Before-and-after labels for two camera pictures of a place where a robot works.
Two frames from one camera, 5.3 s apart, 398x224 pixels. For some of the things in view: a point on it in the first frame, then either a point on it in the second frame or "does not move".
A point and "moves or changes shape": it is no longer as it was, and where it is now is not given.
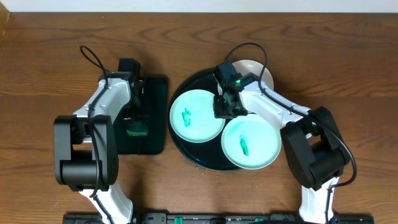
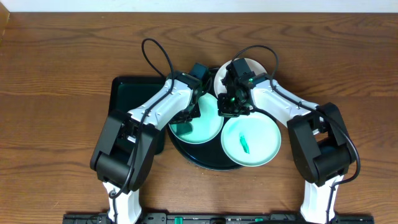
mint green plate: (192, 116) does not move
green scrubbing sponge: (137, 128) moves or changes shape
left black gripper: (134, 119) to (185, 115)
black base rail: (222, 218) does not move
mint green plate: (251, 141) does not move
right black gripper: (219, 112) does not move
